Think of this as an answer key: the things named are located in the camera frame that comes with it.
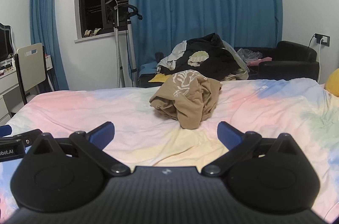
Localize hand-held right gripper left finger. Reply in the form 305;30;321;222
25;122;131;179

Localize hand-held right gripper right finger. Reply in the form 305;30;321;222
202;121;314;177

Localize tan t-shirt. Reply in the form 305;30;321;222
149;69;223;130

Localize pile of clothes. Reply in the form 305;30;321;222
159;33;245;80

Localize pastel tie-dye blanket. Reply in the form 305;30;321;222
0;78;339;224

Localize white dresser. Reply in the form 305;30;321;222
0;62;52;124

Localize beige chair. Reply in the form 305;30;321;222
14;42;53;105

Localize yellow cloth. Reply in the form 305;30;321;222
148;72;170;83

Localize pink cloth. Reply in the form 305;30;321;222
245;56;273;65

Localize clear plastic bag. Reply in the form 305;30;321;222
234;48;263;63

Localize garment steamer stand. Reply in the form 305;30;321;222
105;0;143;88

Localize black armchair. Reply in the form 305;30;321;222
234;41;320;81

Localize grey white garment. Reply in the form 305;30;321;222
156;41;188;73

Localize beige gloves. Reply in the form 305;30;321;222
83;27;102;37

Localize yellow plush pillow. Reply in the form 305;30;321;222
324;71;339;97

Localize narrow blue curtain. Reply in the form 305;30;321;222
29;0;70;93

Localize wide blue curtain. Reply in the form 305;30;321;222
128;0;284;80

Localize white charger cable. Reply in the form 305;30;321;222
317;38;325;84

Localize black wall socket with charger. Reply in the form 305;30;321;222
314;33;331;47

